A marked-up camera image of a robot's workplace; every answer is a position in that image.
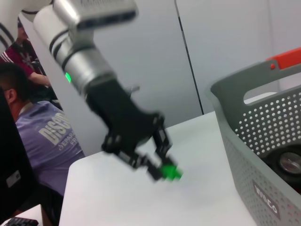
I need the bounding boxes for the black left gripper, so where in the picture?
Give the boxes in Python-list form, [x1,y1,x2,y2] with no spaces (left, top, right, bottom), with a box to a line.
[86,77,177,183]

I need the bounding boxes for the dark green toy brick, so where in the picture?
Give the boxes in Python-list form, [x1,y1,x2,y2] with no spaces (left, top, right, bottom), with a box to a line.
[159,164,184,183]

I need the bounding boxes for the glass teacup black sleeve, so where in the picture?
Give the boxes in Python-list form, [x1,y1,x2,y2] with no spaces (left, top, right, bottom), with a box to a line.
[265,143,301,189]

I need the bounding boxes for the grey perforated storage bin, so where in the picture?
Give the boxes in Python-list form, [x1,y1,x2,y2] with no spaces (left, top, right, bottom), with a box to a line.
[204,61,301,226]

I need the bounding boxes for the person in purple shirt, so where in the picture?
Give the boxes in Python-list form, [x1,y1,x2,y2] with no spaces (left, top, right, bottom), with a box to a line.
[0,62,85,196]

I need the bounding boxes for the white side desk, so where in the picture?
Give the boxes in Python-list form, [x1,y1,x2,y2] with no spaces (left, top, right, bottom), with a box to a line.
[0,203,43,226]

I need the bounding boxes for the black computer tower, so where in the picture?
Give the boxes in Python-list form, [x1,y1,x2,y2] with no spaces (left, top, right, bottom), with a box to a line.
[0,87,37,218]

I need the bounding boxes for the black keyboard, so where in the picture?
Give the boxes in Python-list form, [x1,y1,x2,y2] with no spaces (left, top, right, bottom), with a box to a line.
[0,218,40,226]

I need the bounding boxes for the person in maroon shirt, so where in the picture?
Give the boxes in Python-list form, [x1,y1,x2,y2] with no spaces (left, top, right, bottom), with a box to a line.
[0,17,51,87]

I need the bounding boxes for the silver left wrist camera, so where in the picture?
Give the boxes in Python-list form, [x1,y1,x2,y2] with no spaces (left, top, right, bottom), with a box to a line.
[53,0,138,30]

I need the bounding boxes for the orange bin handle clip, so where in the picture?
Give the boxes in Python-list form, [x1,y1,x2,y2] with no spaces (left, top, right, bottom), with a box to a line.
[265,47,301,71]

